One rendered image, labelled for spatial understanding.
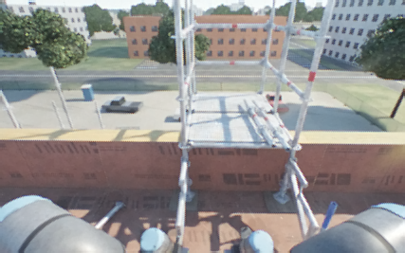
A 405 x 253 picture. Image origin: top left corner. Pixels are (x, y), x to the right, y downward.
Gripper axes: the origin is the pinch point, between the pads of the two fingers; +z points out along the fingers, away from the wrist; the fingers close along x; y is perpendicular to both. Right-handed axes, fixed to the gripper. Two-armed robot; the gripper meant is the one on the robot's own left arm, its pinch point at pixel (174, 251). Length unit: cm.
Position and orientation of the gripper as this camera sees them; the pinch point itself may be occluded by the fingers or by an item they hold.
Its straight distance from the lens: 131.6
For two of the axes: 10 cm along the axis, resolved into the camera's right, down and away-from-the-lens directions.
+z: 1.8, 6.2, 7.7
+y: 1.3, -7.9, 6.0
